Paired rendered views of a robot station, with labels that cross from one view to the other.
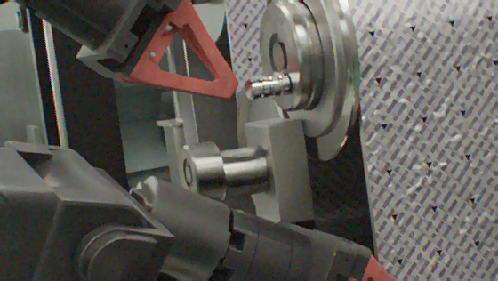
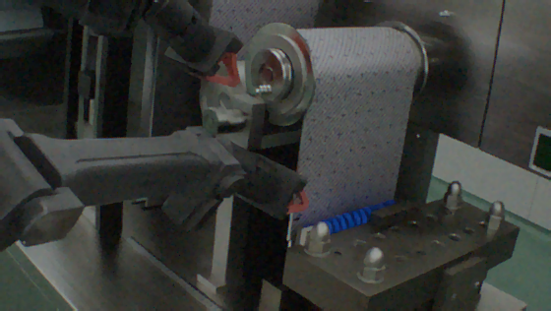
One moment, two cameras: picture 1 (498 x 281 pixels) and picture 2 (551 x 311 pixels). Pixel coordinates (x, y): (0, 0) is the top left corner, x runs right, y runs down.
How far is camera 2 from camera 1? 0.53 m
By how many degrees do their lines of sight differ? 29
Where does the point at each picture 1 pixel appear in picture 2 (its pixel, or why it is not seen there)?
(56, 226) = (218, 174)
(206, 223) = (248, 163)
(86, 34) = (190, 56)
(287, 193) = (253, 136)
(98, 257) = (229, 186)
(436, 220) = (322, 160)
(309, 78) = (284, 92)
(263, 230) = (265, 165)
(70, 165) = (211, 140)
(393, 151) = (314, 131)
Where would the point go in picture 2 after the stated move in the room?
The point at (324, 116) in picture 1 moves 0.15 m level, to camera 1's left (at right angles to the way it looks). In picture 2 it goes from (284, 107) to (181, 108)
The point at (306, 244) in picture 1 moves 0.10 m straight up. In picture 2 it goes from (278, 171) to (287, 100)
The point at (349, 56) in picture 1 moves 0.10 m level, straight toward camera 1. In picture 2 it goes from (310, 90) to (336, 113)
